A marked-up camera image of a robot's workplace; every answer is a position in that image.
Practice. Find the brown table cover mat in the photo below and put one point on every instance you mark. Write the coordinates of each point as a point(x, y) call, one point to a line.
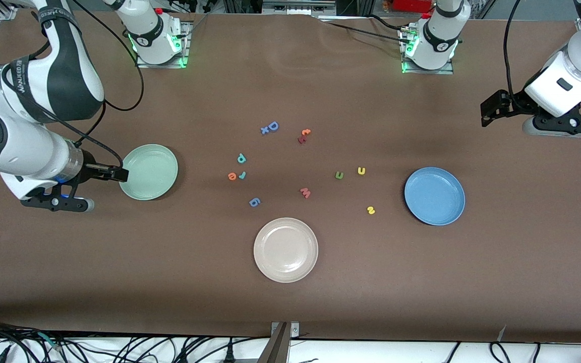
point(68, 277)

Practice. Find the blue foam digit six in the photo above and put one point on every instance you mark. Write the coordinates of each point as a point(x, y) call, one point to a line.
point(252, 200)

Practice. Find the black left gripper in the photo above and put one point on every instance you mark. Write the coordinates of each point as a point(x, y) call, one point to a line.
point(513, 104)

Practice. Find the green plate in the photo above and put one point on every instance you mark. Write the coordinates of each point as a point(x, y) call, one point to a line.
point(149, 174)

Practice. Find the aluminium corner bracket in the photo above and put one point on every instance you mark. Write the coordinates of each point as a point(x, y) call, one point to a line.
point(8, 12)

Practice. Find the blue foam letter D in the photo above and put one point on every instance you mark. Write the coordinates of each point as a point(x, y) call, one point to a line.
point(276, 124)

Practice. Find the grey metal frame rail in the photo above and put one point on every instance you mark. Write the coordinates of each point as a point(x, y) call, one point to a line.
point(298, 7)

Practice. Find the teal foam letter p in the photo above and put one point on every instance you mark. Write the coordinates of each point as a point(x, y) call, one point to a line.
point(241, 159)

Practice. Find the aluminium profile post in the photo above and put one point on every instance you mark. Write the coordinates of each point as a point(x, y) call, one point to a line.
point(275, 348)

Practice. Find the blue plate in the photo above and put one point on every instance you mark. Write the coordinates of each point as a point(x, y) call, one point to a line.
point(434, 196)

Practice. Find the beige plate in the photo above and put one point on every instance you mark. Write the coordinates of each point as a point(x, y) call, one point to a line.
point(285, 250)

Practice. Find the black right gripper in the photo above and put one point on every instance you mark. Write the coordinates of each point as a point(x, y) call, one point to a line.
point(90, 170)

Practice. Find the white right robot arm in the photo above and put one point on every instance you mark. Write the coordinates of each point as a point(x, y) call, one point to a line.
point(61, 70)

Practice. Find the red box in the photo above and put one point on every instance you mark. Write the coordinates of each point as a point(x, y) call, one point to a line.
point(411, 5)

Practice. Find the pink foam letter w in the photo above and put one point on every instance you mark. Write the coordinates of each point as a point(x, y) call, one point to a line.
point(305, 192)

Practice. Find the small metal bracket plate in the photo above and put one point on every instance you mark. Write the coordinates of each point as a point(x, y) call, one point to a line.
point(294, 329)

